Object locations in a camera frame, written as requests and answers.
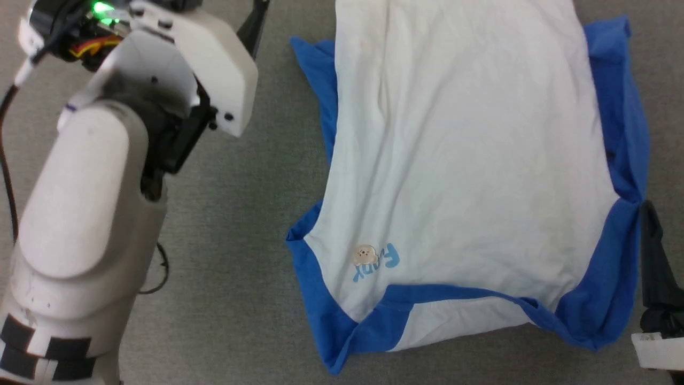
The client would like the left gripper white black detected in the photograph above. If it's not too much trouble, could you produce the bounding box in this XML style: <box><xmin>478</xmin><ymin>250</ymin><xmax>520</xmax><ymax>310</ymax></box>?
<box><xmin>130</xmin><ymin>0</ymin><xmax>271</xmax><ymax>137</ymax></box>

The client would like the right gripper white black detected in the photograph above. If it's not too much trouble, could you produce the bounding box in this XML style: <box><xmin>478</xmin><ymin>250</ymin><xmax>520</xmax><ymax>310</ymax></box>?
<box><xmin>631</xmin><ymin>199</ymin><xmax>684</xmax><ymax>385</ymax></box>

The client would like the blue and white t-shirt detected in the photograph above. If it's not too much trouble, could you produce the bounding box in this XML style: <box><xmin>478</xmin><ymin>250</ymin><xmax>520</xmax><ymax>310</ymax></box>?
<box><xmin>285</xmin><ymin>0</ymin><xmax>651</xmax><ymax>376</ymax></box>

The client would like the grey fabric work surface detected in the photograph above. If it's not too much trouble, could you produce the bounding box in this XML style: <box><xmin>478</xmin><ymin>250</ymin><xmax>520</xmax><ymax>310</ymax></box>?
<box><xmin>0</xmin><ymin>0</ymin><xmax>684</xmax><ymax>385</ymax></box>

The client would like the thin black looped cable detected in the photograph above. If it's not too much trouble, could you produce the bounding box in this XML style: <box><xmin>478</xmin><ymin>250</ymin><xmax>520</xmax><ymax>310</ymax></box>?
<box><xmin>138</xmin><ymin>242</ymin><xmax>170</xmax><ymax>296</ymax></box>

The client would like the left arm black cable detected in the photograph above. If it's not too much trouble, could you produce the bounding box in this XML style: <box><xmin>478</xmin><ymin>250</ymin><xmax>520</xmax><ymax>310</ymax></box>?
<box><xmin>0</xmin><ymin>56</ymin><xmax>34</xmax><ymax>244</ymax></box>

